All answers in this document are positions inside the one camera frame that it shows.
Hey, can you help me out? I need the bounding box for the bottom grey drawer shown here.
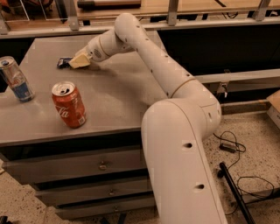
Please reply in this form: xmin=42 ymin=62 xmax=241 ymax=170
xmin=55 ymin=195 xmax=156 ymax=220

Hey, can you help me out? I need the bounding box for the metal railing frame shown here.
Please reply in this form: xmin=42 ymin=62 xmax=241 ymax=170
xmin=0 ymin=0 xmax=280 ymax=39

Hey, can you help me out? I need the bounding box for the top grey drawer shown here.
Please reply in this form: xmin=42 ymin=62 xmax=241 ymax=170
xmin=3 ymin=145 xmax=146 ymax=185

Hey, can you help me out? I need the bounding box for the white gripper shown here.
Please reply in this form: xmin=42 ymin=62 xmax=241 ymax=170
xmin=68 ymin=38 xmax=109 ymax=69

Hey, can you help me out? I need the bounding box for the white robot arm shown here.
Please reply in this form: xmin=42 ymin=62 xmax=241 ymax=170
xmin=69 ymin=13 xmax=228 ymax=224

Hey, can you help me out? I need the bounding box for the grey drawer cabinet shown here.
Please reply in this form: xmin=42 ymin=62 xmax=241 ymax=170
xmin=0 ymin=36 xmax=165 ymax=220

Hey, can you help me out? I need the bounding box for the blue rxbar blueberry bar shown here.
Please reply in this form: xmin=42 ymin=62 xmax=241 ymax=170
xmin=57 ymin=57 xmax=72 ymax=69

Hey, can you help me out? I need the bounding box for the middle grey drawer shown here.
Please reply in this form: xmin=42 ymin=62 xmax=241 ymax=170
xmin=35 ymin=177 xmax=151 ymax=207

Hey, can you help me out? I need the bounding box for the black floor cable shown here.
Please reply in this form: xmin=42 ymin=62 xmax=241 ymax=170
xmin=213 ymin=130 xmax=276 ymax=217

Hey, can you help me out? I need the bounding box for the silver blue red bull can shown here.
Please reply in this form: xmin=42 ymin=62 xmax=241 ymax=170
xmin=0 ymin=56 xmax=34 ymax=102

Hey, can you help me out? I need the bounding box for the cardboard box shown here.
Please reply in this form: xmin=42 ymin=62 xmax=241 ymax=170
xmin=267 ymin=90 xmax=280 ymax=129

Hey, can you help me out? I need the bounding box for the black stand leg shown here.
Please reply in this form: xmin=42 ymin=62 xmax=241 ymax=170
xmin=219 ymin=163 xmax=256 ymax=224

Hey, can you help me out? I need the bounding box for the grey drawer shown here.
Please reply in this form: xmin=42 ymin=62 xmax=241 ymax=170
xmin=35 ymin=177 xmax=151 ymax=207
xmin=3 ymin=145 xmax=146 ymax=185
xmin=55 ymin=195 xmax=156 ymax=220

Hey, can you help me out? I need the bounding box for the red coca-cola can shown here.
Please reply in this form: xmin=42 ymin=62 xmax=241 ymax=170
xmin=52 ymin=81 xmax=86 ymax=129

